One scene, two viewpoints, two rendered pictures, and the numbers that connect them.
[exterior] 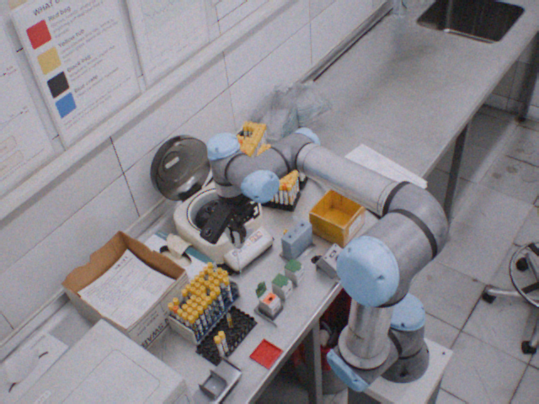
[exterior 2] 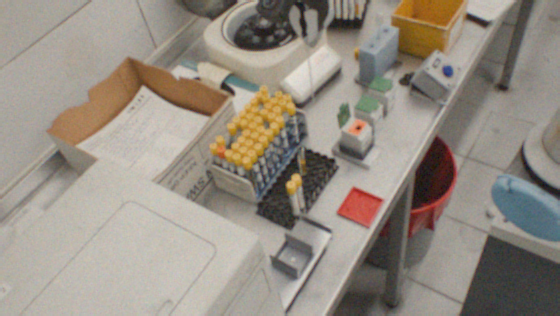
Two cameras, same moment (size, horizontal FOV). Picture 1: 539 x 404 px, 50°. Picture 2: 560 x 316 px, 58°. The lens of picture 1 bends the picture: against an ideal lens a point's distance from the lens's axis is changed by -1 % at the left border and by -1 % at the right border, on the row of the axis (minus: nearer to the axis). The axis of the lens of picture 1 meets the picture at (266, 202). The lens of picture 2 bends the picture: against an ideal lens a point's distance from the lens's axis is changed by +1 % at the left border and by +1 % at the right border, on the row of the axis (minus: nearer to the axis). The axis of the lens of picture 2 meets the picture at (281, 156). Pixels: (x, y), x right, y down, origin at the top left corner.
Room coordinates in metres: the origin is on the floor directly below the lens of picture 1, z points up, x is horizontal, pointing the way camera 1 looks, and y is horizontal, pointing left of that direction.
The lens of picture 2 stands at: (0.31, 0.19, 1.68)
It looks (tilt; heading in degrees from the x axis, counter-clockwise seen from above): 50 degrees down; 0
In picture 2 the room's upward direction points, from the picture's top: 11 degrees counter-clockwise
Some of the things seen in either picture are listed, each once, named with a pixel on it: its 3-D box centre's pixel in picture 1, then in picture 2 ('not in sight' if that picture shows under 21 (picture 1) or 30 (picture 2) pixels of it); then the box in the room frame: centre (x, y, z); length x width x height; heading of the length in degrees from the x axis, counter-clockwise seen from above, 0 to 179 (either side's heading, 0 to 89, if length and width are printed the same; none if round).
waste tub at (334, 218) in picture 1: (337, 217); (428, 23); (1.25, -0.22, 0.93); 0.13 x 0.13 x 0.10; 47
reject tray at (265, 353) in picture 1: (266, 353); (360, 206); (0.82, 0.05, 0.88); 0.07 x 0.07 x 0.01; 48
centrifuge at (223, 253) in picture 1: (223, 224); (273, 46); (1.27, 0.15, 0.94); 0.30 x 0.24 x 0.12; 39
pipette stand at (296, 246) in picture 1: (296, 241); (378, 56); (1.17, -0.08, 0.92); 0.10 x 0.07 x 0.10; 133
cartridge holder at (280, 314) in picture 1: (270, 310); (356, 146); (0.95, 0.03, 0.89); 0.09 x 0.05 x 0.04; 46
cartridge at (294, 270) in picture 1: (294, 272); (381, 95); (1.07, -0.06, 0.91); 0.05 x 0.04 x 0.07; 48
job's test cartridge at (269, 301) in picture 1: (269, 304); (356, 137); (0.95, 0.03, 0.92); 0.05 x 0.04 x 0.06; 46
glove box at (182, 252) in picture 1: (178, 257); (216, 92); (1.17, 0.29, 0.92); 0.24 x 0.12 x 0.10; 48
